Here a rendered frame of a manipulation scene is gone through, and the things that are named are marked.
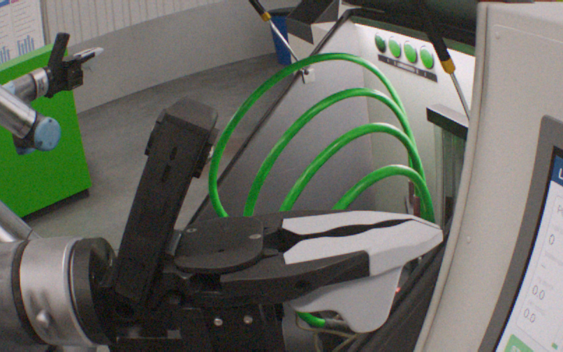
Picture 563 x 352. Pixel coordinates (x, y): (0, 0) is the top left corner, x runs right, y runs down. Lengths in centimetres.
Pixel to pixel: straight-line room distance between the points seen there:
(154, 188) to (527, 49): 42
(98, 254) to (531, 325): 45
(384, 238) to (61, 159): 401
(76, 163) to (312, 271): 405
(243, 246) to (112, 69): 716
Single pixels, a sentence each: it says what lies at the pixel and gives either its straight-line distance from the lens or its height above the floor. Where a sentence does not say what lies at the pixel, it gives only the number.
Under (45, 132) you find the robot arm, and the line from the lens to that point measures 116.
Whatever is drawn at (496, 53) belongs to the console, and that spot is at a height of 149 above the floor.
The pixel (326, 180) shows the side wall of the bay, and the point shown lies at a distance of 136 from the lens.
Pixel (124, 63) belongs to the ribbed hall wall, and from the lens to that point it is 745.
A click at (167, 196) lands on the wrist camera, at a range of 28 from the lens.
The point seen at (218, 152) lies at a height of 130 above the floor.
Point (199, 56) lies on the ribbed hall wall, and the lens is 776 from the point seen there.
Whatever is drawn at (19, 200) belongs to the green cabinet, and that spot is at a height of 23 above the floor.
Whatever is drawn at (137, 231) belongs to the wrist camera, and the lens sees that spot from 29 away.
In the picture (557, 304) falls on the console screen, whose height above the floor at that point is 127.
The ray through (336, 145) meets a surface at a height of 133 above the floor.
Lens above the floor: 161
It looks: 24 degrees down
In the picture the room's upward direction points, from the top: 8 degrees counter-clockwise
